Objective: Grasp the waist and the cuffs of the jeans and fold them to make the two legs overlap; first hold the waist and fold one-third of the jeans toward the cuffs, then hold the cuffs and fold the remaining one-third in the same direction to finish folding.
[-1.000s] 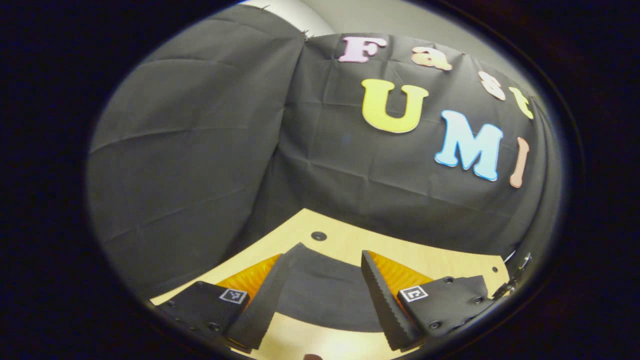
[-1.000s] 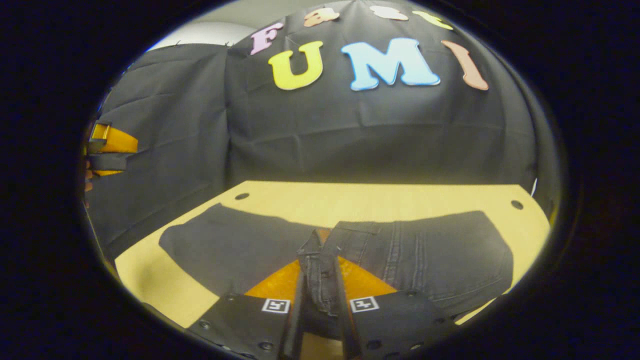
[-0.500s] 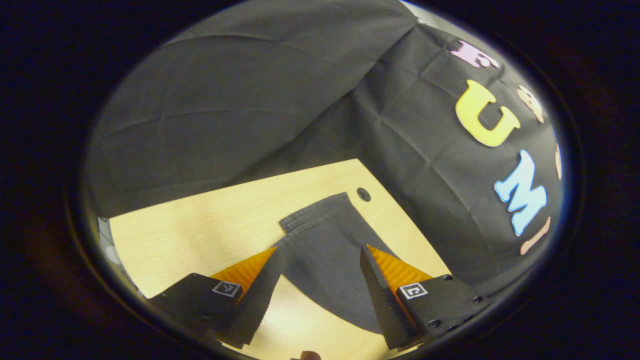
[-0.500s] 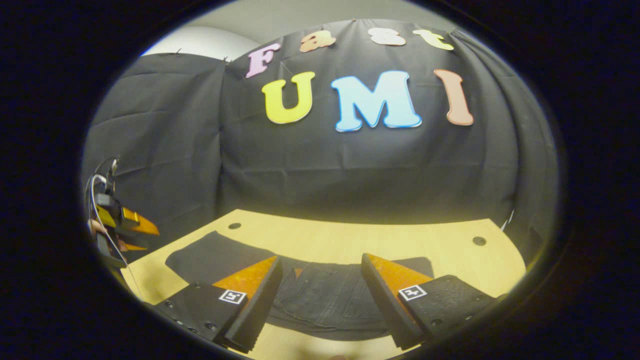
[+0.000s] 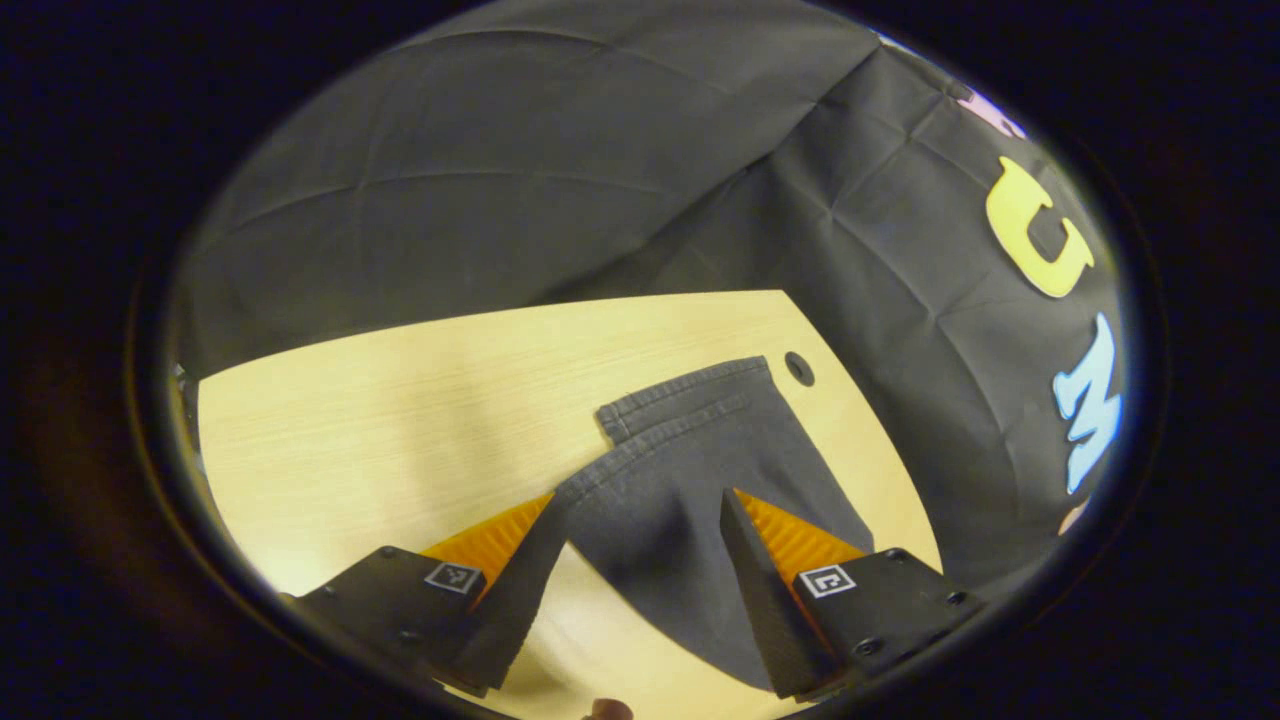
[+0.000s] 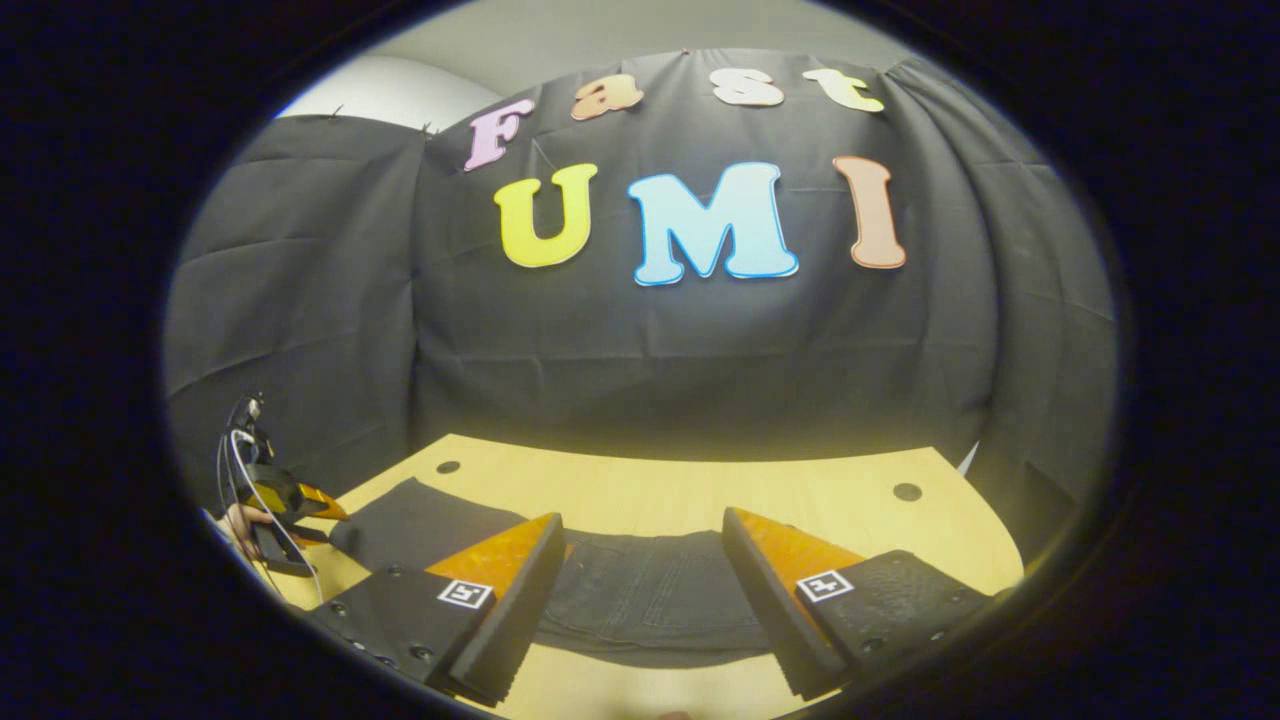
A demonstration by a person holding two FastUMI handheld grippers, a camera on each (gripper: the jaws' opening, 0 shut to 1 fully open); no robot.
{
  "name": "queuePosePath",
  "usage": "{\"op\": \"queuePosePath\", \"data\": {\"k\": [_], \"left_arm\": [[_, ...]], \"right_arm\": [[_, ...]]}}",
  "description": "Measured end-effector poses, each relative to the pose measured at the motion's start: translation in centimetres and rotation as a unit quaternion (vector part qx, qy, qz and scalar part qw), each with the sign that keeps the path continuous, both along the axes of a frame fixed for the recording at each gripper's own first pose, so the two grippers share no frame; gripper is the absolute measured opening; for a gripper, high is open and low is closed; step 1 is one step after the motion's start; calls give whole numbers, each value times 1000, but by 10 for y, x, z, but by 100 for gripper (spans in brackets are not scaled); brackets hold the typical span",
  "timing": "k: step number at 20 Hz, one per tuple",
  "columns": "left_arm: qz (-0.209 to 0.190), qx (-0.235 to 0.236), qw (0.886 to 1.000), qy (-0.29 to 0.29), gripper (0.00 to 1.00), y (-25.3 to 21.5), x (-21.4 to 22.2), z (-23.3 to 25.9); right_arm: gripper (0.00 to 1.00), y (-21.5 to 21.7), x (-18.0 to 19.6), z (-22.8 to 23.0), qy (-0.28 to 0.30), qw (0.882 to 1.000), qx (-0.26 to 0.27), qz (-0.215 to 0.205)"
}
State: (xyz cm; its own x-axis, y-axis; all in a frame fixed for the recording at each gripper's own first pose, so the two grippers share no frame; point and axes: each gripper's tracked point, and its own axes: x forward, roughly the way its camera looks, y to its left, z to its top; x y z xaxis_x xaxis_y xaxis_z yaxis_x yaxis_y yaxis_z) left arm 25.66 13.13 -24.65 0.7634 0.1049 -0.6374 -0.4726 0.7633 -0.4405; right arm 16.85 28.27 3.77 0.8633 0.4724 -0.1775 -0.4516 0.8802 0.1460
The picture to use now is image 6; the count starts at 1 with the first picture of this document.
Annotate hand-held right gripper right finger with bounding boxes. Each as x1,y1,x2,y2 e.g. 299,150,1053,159
720,506,1001,701

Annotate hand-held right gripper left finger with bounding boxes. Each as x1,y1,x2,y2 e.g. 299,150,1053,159
305,512,567,709

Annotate dark grey jeans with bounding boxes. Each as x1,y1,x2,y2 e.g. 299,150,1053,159
330,477,783,657

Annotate black backdrop cloth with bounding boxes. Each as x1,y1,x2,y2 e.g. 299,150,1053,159
163,48,1119,561

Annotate white cable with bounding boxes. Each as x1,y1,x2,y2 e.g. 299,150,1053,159
216,428,327,605

